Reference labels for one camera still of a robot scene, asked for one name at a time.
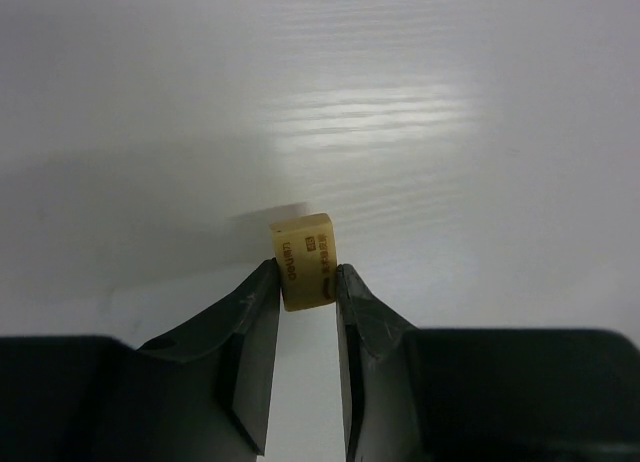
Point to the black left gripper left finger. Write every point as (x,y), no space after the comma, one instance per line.
(199,392)

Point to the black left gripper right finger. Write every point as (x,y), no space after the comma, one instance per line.
(480,394)

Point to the tan small eraser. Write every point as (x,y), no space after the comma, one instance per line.
(305,252)

